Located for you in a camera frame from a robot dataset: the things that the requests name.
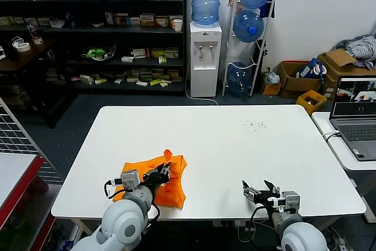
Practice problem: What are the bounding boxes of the beige medicine box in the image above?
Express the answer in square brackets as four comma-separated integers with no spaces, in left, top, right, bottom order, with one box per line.
[139,14,156,27]

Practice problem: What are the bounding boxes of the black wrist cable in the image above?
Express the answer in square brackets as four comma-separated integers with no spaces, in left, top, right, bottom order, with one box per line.
[103,179,123,199]
[249,205,273,247]

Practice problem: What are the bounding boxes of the yellow plastic bin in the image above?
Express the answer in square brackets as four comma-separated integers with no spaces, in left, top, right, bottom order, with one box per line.
[296,89,328,116]

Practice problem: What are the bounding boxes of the white wire grid panel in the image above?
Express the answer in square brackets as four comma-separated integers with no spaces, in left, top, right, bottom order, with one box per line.
[0,96,57,173]

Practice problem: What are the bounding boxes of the blue shopping bag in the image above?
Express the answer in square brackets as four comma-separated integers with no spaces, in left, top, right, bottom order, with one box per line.
[296,58,328,80]

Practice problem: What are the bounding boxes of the small cardboard box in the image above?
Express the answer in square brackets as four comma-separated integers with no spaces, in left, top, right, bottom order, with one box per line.
[261,82,283,96]

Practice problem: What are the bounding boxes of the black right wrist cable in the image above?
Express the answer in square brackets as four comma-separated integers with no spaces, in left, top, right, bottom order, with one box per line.
[249,205,273,247]

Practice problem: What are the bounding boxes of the blue upright water jug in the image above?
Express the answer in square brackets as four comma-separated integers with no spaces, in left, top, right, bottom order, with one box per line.
[191,0,223,26]

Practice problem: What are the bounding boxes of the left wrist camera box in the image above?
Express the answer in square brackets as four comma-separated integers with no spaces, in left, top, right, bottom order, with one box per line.
[120,169,140,190]

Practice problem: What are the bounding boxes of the white metal jug rack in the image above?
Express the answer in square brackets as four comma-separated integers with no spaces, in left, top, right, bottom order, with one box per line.
[221,0,277,98]

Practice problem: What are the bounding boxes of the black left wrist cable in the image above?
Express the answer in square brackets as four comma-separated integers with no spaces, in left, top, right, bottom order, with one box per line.
[103,179,123,199]

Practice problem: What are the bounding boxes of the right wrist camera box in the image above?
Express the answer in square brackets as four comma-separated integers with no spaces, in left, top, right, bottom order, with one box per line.
[271,190,301,214]

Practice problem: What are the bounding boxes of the white dispenser power cable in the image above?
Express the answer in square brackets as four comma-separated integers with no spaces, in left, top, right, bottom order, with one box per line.
[184,62,220,106]

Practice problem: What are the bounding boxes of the orange t-shirt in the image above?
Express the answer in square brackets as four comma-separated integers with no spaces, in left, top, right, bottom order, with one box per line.
[113,148,188,209]

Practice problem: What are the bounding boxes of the large cardboard box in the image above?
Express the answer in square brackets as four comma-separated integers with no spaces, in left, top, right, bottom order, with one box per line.
[318,48,376,99]

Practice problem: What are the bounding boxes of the open cardboard box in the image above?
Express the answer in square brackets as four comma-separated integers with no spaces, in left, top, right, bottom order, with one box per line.
[277,61,322,99]

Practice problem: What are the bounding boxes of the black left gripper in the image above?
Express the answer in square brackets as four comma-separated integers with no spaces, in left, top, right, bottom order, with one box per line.
[142,162,173,189]

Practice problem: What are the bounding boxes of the white water dispenser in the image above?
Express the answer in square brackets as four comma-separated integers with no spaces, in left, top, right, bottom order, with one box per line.
[189,21,223,98]

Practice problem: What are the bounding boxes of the red white medicine box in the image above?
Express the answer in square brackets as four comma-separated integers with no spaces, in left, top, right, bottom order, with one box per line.
[155,15,170,28]

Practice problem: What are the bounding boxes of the grey open laptop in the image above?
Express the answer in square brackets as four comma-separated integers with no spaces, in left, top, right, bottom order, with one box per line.
[329,75,376,162]

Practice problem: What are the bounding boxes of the dark wooden table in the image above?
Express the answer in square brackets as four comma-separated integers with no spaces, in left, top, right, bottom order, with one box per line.
[0,39,78,130]

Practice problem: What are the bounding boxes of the red edged white table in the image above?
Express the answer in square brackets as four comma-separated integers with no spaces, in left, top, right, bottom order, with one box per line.
[0,152,45,227]

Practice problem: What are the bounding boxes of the scattered dark crumbs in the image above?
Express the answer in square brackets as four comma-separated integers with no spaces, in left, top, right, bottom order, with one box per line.
[242,118,268,133]

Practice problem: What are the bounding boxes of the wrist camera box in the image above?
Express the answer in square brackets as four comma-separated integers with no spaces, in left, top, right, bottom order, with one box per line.
[120,169,140,190]
[271,190,301,214]

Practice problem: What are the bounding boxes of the black shelving unit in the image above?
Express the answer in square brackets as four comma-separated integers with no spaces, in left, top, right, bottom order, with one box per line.
[0,0,187,97]

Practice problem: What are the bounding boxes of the white power strip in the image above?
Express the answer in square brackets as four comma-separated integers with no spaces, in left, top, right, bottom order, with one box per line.
[213,220,251,229]

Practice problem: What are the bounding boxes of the grey plastic bag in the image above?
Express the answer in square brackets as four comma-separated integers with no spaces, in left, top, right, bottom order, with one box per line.
[263,68,281,86]

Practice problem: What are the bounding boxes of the white side table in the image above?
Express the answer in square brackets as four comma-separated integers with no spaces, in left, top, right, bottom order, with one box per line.
[311,111,376,172]

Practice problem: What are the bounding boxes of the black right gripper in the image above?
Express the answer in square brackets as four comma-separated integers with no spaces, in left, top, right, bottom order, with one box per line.
[241,179,284,209]

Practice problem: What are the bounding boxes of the pile of striped clothes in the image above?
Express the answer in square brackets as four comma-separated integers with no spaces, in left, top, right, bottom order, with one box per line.
[333,35,376,70]

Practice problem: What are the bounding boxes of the white laptop cable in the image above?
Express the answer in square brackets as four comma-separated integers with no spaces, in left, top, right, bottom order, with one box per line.
[322,130,341,142]

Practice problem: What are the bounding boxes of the green item in bowl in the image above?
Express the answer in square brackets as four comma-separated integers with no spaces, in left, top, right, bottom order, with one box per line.
[81,44,117,62]

